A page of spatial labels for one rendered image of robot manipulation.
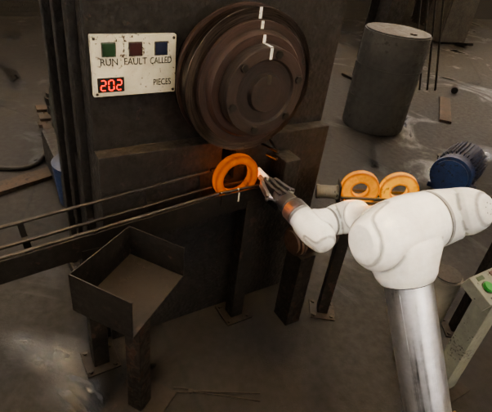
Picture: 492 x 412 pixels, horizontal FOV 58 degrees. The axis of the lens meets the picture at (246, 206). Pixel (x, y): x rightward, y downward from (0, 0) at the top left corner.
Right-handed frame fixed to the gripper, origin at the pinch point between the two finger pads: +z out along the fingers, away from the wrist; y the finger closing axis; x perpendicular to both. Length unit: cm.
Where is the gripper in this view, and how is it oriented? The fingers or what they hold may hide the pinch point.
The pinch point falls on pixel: (261, 175)
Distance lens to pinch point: 170.9
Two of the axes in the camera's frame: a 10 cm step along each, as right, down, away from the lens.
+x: 1.6, -7.8, -6.1
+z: -4.9, -5.9, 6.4
